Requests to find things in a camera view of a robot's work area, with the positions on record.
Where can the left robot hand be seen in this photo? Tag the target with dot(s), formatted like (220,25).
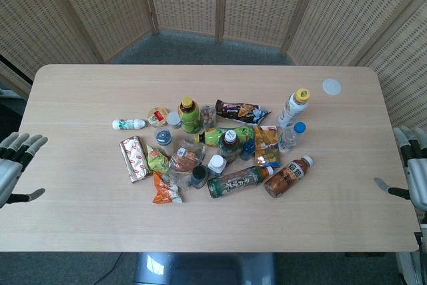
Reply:
(10,165)

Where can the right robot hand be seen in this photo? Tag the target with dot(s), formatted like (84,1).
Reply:
(414,171)

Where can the silver snack pack red logos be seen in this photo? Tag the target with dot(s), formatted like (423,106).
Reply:
(134,159)

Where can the white round disc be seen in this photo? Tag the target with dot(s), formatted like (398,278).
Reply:
(332,86)

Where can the small white green-label bottle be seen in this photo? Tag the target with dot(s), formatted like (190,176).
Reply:
(129,124)

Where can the brown tea bottle white cap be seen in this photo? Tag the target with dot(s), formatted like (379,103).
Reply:
(286,177)

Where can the clear water bottle blue cap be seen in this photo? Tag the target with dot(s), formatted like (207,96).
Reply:
(291,137)

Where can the white bottle yellow cap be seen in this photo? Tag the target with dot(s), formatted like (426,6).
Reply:
(292,108)

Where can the green snack bag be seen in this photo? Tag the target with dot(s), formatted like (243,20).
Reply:
(155,159)

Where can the yellow orange chip bag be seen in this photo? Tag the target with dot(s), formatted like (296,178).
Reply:
(267,146)

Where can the yellow red-label pudding cup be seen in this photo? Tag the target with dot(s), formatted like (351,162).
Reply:
(157,116)

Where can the blue-lid clear jar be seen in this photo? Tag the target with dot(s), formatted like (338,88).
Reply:
(164,141)

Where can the orange snack bag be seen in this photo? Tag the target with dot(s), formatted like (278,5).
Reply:
(165,190)

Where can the small blue bottle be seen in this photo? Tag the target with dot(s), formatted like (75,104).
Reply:
(247,150)

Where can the small grey-lid cup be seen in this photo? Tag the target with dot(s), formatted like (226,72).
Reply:
(173,119)

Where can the clear plastic bag of bread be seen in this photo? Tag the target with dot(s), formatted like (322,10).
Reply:
(184,162)

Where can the dark green tea bottle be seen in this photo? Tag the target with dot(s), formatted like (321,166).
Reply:
(233,182)

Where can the dark brown chip bag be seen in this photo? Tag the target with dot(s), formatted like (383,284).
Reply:
(241,111)

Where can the green tea bottle yellow cap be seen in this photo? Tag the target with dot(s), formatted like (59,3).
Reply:
(189,115)

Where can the dark green bottle white cap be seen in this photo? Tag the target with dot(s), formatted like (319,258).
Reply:
(229,146)

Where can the lying green bottle yellow cap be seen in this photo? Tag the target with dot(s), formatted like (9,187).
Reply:
(230,135)

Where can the black-lid dark jar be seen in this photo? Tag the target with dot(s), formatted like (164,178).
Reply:
(199,177)

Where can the white-cap small jar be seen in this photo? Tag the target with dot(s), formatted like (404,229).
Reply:
(217,165)

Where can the clear jar of nuts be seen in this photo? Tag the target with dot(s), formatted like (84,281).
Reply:
(208,116)

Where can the bamboo folding screen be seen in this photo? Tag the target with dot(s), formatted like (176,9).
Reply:
(213,8)

